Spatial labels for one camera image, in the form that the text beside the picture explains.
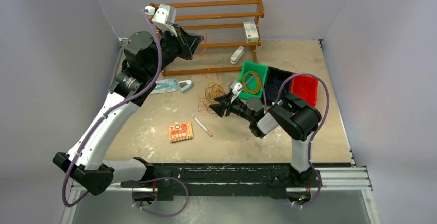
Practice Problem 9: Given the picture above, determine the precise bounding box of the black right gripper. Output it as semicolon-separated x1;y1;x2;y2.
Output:
209;92;254;123

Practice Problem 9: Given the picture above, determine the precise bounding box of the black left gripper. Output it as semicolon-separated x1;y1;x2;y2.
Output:
147;24;203;78

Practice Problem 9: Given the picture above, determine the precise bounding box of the yellow cable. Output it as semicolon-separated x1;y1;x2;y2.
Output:
204;83;227;102
241;71;264;96

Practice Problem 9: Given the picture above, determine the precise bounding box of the green plastic bin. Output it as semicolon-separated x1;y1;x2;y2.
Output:
239;61;268;100

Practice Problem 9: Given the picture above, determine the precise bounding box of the black plastic bin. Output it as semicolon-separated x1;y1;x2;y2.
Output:
265;67;294;106

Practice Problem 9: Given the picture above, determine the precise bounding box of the red plastic bin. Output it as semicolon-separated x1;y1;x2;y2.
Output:
290;75;318;106

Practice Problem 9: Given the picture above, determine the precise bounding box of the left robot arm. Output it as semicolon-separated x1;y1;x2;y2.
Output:
53;25;204;196

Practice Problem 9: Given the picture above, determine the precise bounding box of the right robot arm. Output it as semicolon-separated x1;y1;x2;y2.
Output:
209;92;322;186

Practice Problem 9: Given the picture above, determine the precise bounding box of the wooden shelf rack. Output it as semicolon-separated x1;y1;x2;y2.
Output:
162;0;265;76

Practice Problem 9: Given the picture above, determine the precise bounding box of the red marker pen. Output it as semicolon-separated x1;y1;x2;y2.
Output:
193;117;213;137

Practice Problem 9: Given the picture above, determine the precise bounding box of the blue toothbrush blister pack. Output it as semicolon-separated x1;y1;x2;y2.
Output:
150;78;184;94

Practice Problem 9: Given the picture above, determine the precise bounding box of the orange snack packet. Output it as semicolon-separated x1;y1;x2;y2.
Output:
168;122;194;143

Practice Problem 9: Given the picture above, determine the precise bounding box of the white stapler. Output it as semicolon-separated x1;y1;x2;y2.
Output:
230;46;244;64

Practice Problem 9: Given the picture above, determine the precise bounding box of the white cardboard box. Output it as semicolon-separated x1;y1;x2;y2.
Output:
243;21;259;43

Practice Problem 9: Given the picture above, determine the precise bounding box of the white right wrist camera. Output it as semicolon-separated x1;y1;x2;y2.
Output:
229;81;244;103

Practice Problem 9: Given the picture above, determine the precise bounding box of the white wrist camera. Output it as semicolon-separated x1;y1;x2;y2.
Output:
145;4;178;37
229;81;244;103

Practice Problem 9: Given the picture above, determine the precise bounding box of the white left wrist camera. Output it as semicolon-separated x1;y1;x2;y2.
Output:
145;4;178;37

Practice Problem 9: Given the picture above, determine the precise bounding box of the yellow coiled cable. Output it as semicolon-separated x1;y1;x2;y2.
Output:
241;71;264;96

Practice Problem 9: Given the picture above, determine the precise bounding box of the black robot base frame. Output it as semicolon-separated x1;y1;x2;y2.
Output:
120;162;323;202

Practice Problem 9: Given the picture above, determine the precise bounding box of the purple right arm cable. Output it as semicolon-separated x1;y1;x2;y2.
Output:
239;72;330;168

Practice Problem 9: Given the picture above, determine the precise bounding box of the aluminium rail frame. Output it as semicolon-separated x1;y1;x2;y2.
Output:
60;37;380;224

